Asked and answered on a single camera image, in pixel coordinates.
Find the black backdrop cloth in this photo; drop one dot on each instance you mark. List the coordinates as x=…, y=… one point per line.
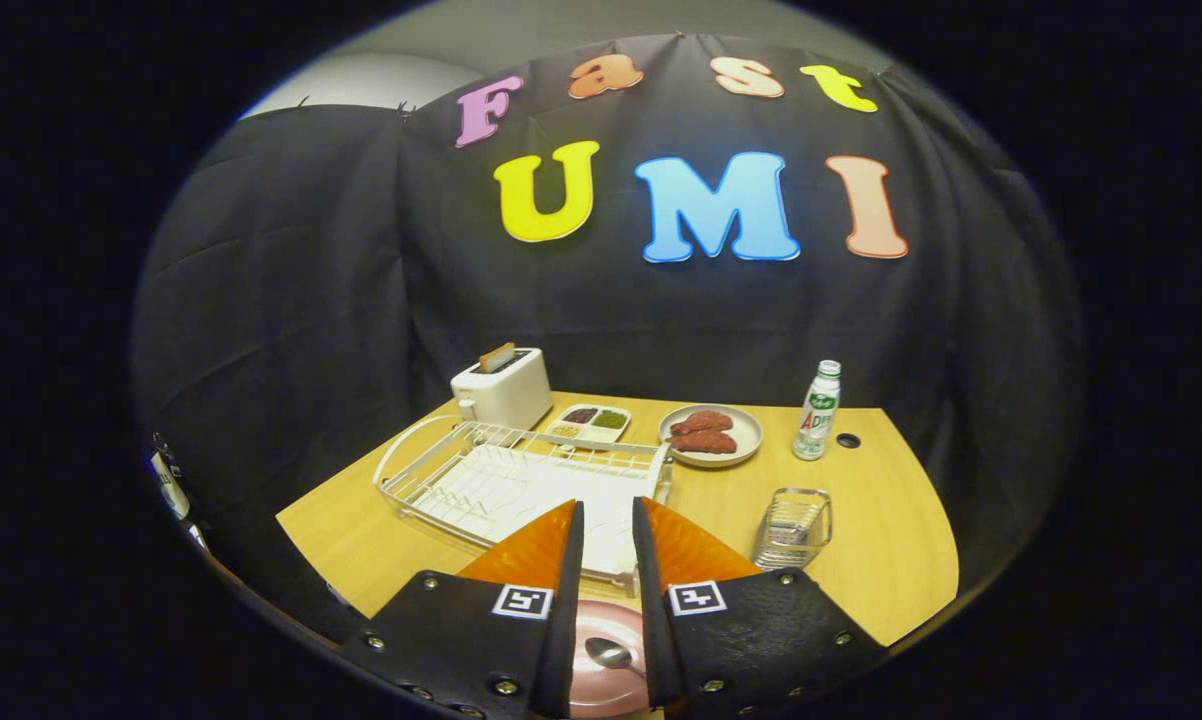
x=361, y=300

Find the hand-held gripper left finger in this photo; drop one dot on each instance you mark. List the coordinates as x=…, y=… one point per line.
x=559, y=650

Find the beige plate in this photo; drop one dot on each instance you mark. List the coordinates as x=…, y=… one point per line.
x=748, y=438

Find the white divided tray with beans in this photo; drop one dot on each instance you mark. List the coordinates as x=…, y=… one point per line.
x=611, y=420

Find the black table grommet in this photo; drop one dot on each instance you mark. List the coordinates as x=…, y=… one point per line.
x=848, y=440

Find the bread slice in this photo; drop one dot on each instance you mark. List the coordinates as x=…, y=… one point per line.
x=497, y=357

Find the white drink bottle green label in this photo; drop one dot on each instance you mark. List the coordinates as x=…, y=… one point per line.
x=816, y=420

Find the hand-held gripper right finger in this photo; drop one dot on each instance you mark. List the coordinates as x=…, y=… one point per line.
x=656, y=620

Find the red meat slice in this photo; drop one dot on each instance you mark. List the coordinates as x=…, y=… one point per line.
x=703, y=421
x=706, y=443

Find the white toaster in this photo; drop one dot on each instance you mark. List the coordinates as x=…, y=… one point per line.
x=506, y=395

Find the pink plate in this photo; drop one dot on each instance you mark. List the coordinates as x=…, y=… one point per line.
x=601, y=692

